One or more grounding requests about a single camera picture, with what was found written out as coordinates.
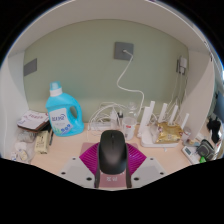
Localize grey wall socket plate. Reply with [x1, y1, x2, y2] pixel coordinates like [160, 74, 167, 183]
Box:
[113, 41, 135, 62]

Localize black bag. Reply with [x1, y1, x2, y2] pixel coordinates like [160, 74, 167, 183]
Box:
[206, 117, 223, 135]

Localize white wall plug adapter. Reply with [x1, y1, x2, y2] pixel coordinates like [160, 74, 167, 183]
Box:
[176, 55, 189, 75]

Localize gold foil bag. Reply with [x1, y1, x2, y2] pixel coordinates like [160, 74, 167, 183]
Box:
[155, 121, 184, 144]

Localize clear plastic bags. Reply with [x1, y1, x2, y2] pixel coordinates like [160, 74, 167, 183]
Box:
[9, 128, 38, 163]

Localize stack of booklets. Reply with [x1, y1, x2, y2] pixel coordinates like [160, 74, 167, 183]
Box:
[16, 109, 50, 133]

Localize blue detergent bottle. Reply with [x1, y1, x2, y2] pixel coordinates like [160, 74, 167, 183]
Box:
[45, 80, 85, 138]

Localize black computer mouse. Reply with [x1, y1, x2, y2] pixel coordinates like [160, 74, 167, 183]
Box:
[97, 129, 129, 175]

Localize white router with antennas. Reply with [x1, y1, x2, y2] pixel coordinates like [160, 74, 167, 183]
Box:
[137, 100, 190, 148]

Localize white remote control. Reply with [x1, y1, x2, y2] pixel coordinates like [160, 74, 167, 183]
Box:
[181, 145, 201, 165]

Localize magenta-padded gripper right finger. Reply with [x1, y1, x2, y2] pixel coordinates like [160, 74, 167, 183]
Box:
[124, 143, 168, 189]

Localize black computer monitor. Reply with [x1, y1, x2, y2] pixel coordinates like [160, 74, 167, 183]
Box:
[213, 92, 224, 125]

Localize yellow small box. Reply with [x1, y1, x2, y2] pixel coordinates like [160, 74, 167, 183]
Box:
[34, 130, 50, 155]

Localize black zip pouch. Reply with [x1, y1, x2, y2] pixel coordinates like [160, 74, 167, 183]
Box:
[196, 139, 216, 158]

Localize white cable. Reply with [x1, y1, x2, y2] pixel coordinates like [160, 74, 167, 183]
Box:
[116, 49, 145, 111]

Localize white shelf unit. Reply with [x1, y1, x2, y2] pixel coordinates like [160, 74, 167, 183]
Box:
[0, 0, 221, 158]

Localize grey blank wall plate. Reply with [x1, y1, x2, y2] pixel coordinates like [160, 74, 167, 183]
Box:
[23, 58, 38, 77]

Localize pink printed mouse pad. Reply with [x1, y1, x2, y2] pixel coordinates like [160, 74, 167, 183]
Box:
[79, 142, 139, 184]

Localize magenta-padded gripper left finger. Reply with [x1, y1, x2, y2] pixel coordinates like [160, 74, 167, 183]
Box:
[58, 141, 101, 189]

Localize small white jar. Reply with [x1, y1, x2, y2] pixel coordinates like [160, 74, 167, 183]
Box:
[181, 127, 193, 142]

